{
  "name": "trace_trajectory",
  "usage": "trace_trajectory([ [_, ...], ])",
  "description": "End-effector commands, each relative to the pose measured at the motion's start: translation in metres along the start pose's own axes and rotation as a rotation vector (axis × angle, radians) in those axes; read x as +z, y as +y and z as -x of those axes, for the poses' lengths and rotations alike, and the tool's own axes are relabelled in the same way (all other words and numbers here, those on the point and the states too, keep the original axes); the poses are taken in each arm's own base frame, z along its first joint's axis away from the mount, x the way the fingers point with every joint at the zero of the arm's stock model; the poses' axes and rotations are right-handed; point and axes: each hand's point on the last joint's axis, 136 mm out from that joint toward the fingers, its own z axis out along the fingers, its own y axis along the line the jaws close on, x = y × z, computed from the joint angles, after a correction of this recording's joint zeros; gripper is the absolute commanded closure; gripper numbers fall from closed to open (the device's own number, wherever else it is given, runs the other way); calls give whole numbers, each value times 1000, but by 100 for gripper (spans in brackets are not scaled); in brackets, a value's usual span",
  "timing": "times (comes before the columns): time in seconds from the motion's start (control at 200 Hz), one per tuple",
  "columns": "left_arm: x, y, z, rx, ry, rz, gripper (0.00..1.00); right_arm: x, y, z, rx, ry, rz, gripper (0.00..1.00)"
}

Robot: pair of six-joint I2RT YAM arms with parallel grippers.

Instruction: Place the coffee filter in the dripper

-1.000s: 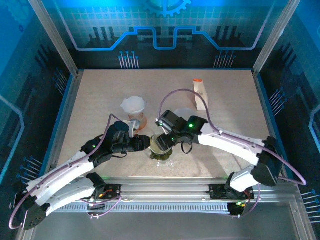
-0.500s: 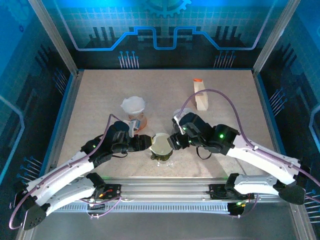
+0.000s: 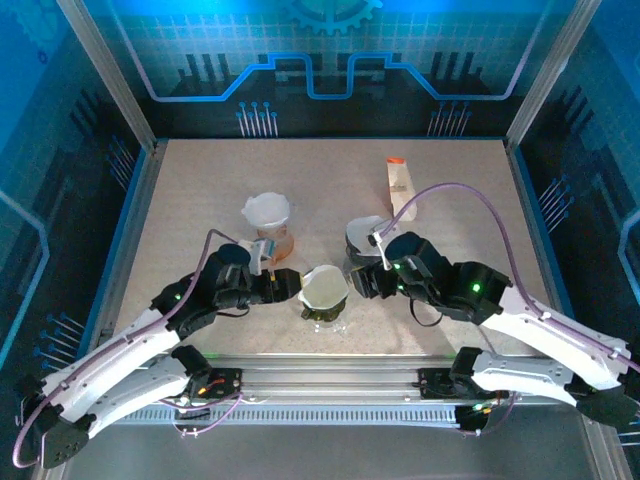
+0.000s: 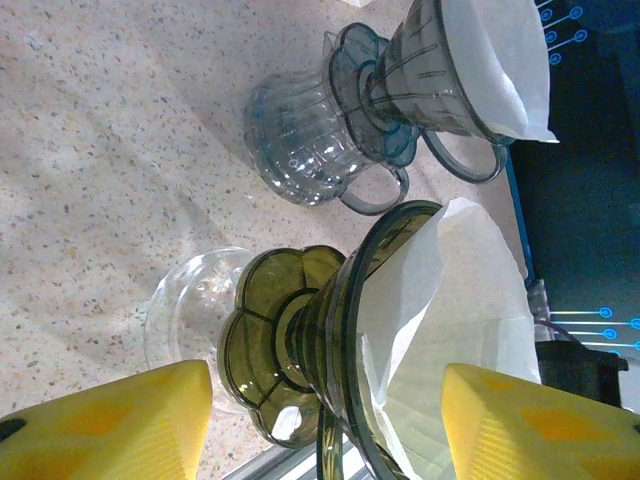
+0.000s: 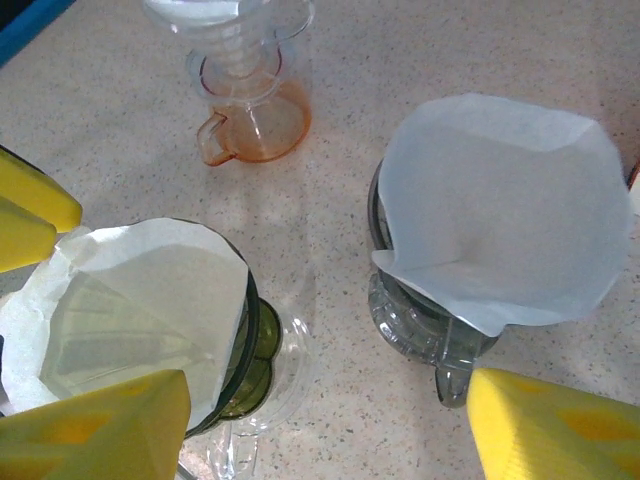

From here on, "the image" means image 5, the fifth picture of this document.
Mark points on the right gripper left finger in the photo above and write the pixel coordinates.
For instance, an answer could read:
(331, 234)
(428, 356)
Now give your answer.
(90, 435)

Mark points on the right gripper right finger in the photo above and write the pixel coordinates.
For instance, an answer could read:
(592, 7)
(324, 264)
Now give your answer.
(555, 435)

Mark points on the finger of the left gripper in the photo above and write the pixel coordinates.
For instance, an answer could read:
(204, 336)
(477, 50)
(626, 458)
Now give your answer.
(45, 197)
(22, 235)

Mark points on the grey glass carafe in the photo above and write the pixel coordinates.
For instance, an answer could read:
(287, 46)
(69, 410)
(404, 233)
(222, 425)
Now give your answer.
(415, 340)

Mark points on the green plastic coffee dripper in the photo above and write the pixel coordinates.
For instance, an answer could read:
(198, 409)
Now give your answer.
(260, 350)

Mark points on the clear glass carafe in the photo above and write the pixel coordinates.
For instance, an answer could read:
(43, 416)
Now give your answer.
(292, 370)

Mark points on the orange glass carafe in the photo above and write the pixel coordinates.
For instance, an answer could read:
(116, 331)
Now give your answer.
(270, 130)

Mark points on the clear plastic coffee dripper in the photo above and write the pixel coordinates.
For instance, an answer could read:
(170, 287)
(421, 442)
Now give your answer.
(235, 55)

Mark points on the clear plastic funnel dripper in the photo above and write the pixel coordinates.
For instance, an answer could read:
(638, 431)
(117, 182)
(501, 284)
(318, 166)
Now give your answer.
(195, 9)

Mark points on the grey plastic coffee dripper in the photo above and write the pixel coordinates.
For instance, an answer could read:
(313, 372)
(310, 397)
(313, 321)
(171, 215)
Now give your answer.
(382, 225)

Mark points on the blue table side rail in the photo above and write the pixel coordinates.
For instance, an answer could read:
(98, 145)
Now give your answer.
(25, 27)

